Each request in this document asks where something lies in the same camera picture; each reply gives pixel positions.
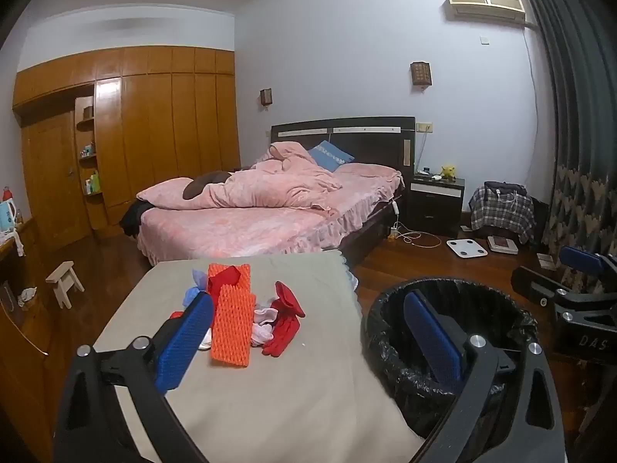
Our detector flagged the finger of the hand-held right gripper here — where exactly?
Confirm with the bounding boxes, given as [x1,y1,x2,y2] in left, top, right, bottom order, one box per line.
[510,265,574,309]
[559,245,617,295]

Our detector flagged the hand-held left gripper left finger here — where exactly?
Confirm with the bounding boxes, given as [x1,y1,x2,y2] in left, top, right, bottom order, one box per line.
[54,292,215,463]

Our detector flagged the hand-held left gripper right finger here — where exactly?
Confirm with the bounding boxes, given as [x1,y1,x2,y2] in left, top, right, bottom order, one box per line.
[403,290,565,463]

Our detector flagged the trash bin with black liner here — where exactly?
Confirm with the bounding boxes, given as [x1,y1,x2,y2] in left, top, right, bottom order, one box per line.
[361,277,541,463]

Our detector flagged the orange foam net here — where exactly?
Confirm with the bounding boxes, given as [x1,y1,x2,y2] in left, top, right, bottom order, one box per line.
[209,284,256,368]
[207,263,252,300]

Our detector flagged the red cloth strip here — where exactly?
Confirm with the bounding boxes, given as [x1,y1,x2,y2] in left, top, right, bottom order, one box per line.
[208,266,242,295]

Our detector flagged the pale cloth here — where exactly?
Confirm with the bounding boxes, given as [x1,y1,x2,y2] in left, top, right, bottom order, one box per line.
[251,306,278,348]

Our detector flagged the red cloth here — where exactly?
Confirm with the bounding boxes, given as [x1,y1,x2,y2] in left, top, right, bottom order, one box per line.
[263,281,305,358]

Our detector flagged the light blue cloth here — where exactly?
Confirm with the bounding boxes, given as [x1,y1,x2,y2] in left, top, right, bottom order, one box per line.
[183,270,210,308]

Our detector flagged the red and white scale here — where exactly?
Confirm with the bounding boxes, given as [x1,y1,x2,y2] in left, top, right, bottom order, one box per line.
[487,235,519,255]

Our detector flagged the plaid cloth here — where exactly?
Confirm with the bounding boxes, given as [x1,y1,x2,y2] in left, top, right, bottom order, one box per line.
[469,183,537,244]

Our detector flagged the white bathroom scale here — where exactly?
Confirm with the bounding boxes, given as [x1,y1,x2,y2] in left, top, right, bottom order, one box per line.
[446,238,478,257]

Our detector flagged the dark bag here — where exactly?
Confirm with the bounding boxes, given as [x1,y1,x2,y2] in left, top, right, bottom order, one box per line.
[483,181,528,198]

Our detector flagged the light blue quilted cover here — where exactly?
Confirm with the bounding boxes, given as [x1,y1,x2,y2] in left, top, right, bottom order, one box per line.
[343,257,360,296]

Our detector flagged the dark nightstand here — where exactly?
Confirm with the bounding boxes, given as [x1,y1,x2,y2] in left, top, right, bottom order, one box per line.
[405,174,466,238]

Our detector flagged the bed with dark headboard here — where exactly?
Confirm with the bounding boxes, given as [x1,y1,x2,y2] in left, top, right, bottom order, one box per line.
[120,116,418,268]

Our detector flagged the black cloth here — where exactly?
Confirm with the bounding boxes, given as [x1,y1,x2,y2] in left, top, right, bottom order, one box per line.
[120,201,155,238]

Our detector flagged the small wooden stool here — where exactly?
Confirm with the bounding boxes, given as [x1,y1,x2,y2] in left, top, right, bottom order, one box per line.
[46,261,85,309]

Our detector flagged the dark patterned curtain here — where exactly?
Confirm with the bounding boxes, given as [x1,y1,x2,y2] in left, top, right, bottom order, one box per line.
[513,0,617,300]

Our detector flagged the dark brown cushion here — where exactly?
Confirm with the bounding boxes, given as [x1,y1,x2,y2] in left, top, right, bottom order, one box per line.
[182,171,232,201]

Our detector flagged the pink duvet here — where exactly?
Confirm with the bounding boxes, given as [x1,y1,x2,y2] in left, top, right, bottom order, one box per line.
[136,141,344,212]

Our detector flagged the blue pillow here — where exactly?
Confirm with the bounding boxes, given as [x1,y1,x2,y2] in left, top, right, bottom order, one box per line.
[307,141,355,172]

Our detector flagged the wooden wardrobe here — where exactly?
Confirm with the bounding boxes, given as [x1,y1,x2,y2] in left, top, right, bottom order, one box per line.
[12,46,242,252]

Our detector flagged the light blue kettle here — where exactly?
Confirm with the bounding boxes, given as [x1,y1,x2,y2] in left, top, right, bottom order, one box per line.
[0,200,20,235]

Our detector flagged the white cable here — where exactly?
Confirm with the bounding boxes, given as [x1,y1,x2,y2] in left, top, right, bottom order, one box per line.
[395,230,442,248]

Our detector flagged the large wall lamp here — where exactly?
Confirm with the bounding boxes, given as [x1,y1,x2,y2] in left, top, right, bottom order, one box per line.
[410,61,433,90]

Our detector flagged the wall air conditioner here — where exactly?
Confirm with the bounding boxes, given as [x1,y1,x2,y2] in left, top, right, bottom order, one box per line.
[446,0,527,24]

